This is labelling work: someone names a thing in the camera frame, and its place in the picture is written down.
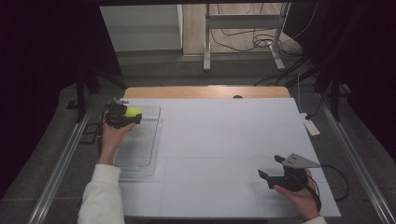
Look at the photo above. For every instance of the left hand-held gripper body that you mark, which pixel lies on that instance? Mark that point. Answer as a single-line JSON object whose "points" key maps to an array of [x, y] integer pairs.
{"points": [[116, 116]]}

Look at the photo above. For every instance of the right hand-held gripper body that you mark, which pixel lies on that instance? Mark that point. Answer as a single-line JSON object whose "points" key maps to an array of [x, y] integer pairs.
{"points": [[291, 180]]}

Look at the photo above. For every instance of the yellow tennis ball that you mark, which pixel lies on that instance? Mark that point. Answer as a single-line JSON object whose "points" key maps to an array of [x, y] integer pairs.
{"points": [[133, 111]]}

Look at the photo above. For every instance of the clear plastic container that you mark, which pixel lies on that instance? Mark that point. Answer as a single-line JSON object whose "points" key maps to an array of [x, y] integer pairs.
{"points": [[143, 146]]}

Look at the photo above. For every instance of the person's right hand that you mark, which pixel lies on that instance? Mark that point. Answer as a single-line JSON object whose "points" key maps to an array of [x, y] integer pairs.
{"points": [[300, 202]]}

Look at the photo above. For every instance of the person's left hand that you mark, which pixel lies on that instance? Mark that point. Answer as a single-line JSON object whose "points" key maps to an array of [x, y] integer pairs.
{"points": [[112, 140]]}

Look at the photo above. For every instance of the black stand leg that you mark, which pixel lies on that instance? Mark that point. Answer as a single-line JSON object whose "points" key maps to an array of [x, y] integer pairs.
{"points": [[334, 96], [81, 93]]}

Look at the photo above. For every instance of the white power strip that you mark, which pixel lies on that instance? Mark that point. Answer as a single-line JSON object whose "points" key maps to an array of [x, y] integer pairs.
{"points": [[309, 124]]}

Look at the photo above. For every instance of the white foam board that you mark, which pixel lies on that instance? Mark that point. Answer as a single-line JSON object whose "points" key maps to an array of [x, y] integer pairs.
{"points": [[218, 161]]}

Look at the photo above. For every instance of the white cabinet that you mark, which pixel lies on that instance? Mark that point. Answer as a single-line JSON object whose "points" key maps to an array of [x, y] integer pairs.
{"points": [[140, 28]]}

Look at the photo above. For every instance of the black square floor frame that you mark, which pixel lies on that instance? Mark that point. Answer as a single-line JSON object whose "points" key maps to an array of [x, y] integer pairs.
{"points": [[88, 137]]}

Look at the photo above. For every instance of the aluminium floor rail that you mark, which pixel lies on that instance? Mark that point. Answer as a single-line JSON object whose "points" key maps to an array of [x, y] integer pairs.
{"points": [[355, 158], [59, 168]]}

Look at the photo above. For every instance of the grey metal stand frame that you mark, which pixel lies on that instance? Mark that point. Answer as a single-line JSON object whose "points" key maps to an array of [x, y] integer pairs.
{"points": [[243, 21]]}

